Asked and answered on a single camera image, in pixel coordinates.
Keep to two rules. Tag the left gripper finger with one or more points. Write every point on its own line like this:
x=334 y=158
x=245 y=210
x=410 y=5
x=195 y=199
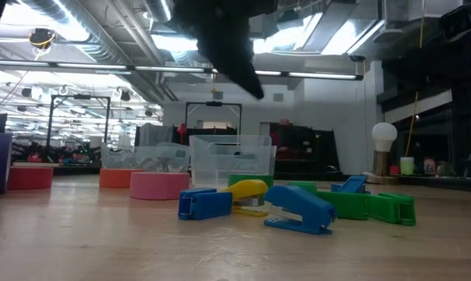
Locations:
x=235 y=66

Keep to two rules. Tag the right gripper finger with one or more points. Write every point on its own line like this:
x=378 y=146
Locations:
x=418 y=72

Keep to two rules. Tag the clear plastic bin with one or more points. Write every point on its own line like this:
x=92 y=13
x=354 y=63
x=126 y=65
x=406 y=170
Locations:
x=142 y=156
x=231 y=160

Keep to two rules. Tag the yellow mini stapler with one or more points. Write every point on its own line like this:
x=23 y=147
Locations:
x=246 y=191

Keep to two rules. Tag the pink tape roll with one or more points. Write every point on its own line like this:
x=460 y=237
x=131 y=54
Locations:
x=159 y=186

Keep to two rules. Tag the orange tape roll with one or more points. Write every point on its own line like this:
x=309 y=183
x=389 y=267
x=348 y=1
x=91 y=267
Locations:
x=116 y=178

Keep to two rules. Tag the red tape roll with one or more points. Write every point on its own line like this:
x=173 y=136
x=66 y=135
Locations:
x=29 y=178

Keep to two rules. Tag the white bulb lamp wooden base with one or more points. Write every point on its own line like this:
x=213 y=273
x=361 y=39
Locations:
x=383 y=134

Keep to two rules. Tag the green translucent cup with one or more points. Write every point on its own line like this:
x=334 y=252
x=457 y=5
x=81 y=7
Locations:
x=407 y=166

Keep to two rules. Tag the black cabinet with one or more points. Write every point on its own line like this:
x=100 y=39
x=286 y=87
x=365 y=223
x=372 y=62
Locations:
x=305 y=148

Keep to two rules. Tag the black frame rig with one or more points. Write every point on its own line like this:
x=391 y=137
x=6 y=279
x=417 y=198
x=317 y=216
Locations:
x=79 y=96
x=214 y=104

